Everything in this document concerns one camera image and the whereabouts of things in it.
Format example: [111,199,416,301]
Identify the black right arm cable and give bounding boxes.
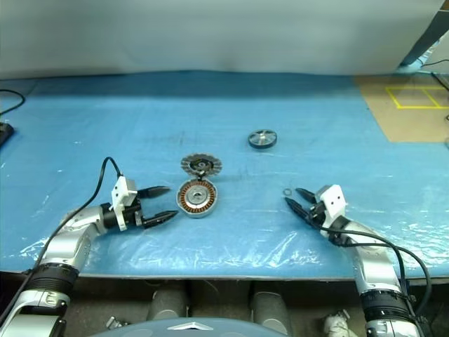
[317,226,432,317]

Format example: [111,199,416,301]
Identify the grey motor housing copper windings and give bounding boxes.
[174,178,219,219]

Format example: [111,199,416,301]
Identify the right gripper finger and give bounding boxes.
[295,187,319,204]
[283,197,313,225]

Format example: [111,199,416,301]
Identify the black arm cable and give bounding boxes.
[6,157,126,310]
[317,226,432,317]

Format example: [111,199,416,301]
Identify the thin black cable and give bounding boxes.
[420,58,449,70]

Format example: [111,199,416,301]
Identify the grey metal cover plate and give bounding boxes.
[180,153,222,178]

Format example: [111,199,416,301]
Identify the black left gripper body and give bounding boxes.
[124,199,145,229]

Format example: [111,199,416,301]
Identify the grey rounded cylinder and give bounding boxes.
[147,287,190,320]
[252,289,292,334]

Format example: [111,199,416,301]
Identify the black rotor silver spokes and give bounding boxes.
[247,128,279,150]

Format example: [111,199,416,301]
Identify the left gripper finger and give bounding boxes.
[137,185,172,200]
[142,209,179,230]

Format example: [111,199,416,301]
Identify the grey stand leg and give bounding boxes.
[398,29,449,70]

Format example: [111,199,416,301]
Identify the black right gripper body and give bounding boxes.
[304,199,329,231]

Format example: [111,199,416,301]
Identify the black box device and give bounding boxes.
[0,121,15,148]

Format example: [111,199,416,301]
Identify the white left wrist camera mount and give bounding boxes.
[110,176,138,232]

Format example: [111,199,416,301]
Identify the black looping cable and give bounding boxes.
[0,89,26,117]

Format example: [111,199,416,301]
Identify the grey robot torso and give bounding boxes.
[87,317,278,337]

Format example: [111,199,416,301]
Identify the brown cardboard sheet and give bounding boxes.
[352,72,449,143]

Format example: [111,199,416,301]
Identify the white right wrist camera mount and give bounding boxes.
[314,184,348,229]

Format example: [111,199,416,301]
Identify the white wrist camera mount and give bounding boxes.
[110,176,138,232]
[314,184,348,229]

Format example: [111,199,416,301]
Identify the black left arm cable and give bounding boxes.
[6,157,126,310]

